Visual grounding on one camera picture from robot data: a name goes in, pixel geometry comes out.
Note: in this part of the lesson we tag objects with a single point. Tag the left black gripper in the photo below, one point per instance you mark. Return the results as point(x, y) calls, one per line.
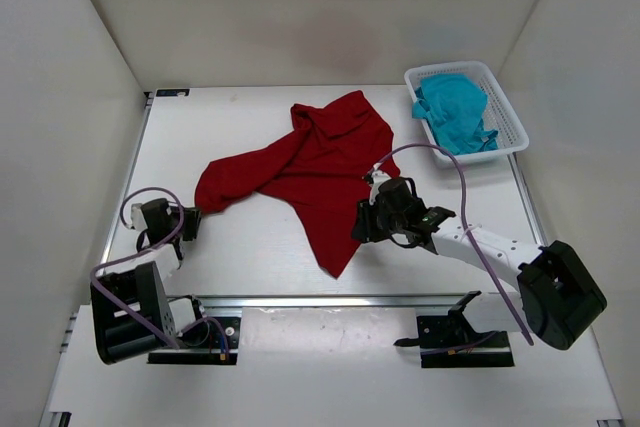
point(191, 222)

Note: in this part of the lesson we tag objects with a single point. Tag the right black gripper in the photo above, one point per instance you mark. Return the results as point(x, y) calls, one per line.
point(363, 226)

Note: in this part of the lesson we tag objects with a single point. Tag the red t shirt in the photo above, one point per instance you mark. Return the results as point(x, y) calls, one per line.
point(317, 168)

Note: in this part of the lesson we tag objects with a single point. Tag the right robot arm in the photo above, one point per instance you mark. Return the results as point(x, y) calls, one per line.
point(547, 289)

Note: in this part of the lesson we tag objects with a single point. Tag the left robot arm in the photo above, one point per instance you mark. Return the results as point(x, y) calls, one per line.
point(132, 314)

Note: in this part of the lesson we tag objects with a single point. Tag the teal t shirt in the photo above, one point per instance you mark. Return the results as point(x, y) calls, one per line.
point(453, 107)

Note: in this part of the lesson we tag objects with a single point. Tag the white plastic basket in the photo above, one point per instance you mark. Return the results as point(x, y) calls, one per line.
point(498, 115)

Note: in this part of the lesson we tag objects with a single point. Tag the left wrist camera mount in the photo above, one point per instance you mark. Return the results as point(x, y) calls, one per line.
point(137, 221)

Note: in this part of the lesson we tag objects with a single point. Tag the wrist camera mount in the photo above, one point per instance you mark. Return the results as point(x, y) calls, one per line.
point(375, 178)
point(137, 221)

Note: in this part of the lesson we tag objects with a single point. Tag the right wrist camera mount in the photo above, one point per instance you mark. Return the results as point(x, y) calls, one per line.
point(375, 178)

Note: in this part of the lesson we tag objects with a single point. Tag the aluminium front rail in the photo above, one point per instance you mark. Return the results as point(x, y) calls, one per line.
point(332, 301)

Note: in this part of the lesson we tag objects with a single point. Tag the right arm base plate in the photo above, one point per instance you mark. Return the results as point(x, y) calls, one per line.
point(446, 343)

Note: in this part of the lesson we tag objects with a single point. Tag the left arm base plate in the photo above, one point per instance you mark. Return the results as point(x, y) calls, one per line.
point(213, 343)

